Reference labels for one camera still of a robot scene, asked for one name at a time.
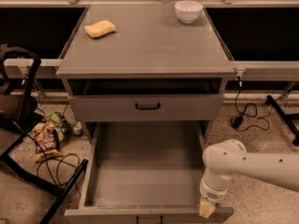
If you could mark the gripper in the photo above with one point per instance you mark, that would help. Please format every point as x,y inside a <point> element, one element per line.
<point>209,192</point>

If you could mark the grey drawer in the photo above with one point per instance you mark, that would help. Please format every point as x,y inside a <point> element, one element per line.
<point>144,173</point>
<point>147,108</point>

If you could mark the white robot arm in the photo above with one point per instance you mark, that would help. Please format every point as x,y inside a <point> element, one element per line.
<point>230,157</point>

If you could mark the grey top drawer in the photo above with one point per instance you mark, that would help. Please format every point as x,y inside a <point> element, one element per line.
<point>147,108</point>

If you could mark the grey drawer cabinet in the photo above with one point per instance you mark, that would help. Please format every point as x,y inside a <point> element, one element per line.
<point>151,53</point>

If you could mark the black stand leg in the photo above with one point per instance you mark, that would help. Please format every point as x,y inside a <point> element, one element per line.
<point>287,118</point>

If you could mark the green snack bag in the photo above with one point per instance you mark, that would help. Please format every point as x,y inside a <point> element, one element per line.
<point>61,126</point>

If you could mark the brown chip bag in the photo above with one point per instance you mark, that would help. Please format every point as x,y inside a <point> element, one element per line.
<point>47,142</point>

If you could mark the white bowl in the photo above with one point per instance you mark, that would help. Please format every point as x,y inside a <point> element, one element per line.
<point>188,11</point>

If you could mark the yellow sponge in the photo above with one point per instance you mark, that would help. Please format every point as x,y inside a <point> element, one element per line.
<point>100,28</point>

